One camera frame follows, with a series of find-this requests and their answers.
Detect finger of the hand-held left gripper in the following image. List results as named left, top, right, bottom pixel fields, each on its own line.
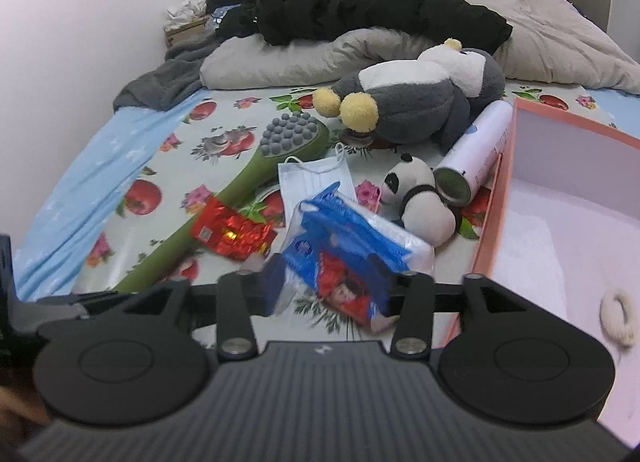
left=75, top=291, right=133, bottom=317

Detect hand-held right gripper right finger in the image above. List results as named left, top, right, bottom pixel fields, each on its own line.
left=389, top=271, right=532, bottom=359

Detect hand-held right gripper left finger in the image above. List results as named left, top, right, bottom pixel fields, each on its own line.
left=120, top=254, right=287, bottom=359

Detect blue tissue packet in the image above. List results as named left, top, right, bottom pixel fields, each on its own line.
left=272, top=182, right=435, bottom=335

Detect small panda plush toy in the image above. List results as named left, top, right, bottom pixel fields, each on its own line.
left=381, top=153, right=458, bottom=247

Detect blue face mask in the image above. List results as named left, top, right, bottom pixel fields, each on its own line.
left=277, top=144, right=358, bottom=230

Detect orange cardboard box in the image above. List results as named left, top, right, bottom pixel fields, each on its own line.
left=442, top=96, right=640, bottom=448

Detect white fluffy hair scrunchie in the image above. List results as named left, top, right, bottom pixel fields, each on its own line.
left=600, top=289, right=635, bottom=345

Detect red foil packet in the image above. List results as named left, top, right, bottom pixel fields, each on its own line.
left=191, top=196, right=277, bottom=261

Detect green massage hammer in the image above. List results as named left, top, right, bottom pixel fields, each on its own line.
left=112, top=112, right=331, bottom=293

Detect fruit print sheet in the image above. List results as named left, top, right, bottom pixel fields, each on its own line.
left=70, top=84, right=601, bottom=343

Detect white cylindrical tube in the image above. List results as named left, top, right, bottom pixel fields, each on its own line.
left=432, top=99, right=515, bottom=207

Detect grey penguin plush toy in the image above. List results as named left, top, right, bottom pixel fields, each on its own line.
left=312, top=38, right=506, bottom=155

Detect grey fleece blanket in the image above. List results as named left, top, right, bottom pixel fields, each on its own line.
left=112, top=32, right=226, bottom=112

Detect small brown cardboard box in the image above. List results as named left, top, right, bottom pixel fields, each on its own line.
left=164, top=16, right=211, bottom=50

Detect white crumpled tissues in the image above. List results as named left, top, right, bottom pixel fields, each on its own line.
left=166, top=0, right=208, bottom=27

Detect beige duvet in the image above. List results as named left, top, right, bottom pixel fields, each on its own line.
left=200, top=0, right=640, bottom=95

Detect black jacket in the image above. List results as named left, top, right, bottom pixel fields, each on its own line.
left=215, top=0, right=513, bottom=50

